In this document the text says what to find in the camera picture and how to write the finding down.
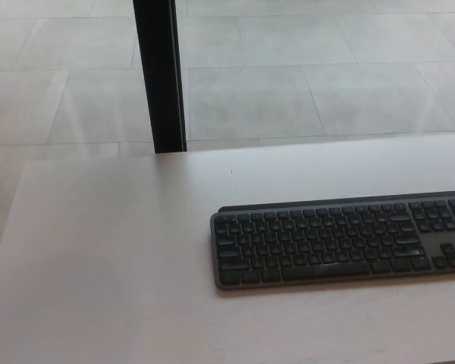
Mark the black metal window post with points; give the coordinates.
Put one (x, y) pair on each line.
(160, 76)

